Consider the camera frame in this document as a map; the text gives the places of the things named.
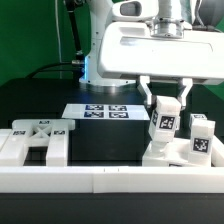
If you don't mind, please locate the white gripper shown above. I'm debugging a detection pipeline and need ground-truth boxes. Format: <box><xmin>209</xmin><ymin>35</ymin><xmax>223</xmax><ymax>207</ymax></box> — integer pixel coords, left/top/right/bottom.
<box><xmin>98</xmin><ymin>22</ymin><xmax>224</xmax><ymax>110</ymax></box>

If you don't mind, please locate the white chair seat part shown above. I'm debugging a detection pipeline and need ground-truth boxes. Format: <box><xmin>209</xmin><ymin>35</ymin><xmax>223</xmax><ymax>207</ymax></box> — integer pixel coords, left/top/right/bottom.
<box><xmin>142</xmin><ymin>136</ymin><xmax>214</xmax><ymax>168</ymax></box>

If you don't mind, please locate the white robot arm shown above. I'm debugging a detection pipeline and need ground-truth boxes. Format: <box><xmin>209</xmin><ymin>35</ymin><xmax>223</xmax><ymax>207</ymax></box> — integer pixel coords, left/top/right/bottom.
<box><xmin>85</xmin><ymin>0</ymin><xmax>224</xmax><ymax>106</ymax></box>

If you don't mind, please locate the white chair back part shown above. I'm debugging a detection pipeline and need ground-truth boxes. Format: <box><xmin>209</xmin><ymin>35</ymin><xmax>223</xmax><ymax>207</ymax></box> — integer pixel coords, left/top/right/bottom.
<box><xmin>0</xmin><ymin>119</ymin><xmax>75</xmax><ymax>167</ymax></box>

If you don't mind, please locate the white sheet with fiducial tags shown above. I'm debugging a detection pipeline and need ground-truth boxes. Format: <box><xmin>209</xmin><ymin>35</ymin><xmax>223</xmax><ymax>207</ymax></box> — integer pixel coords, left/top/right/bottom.
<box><xmin>62</xmin><ymin>104</ymin><xmax>149</xmax><ymax>121</ymax></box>

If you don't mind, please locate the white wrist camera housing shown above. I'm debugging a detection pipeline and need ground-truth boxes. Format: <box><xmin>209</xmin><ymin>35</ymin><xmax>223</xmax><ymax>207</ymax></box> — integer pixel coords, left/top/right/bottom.
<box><xmin>111</xmin><ymin>0</ymin><xmax>159</xmax><ymax>22</ymax></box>

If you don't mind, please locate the black cable bundle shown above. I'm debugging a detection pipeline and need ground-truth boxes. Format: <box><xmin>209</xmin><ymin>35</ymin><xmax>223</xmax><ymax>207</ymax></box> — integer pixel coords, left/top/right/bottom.
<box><xmin>24</xmin><ymin>0</ymin><xmax>88</xmax><ymax>80</ymax></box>

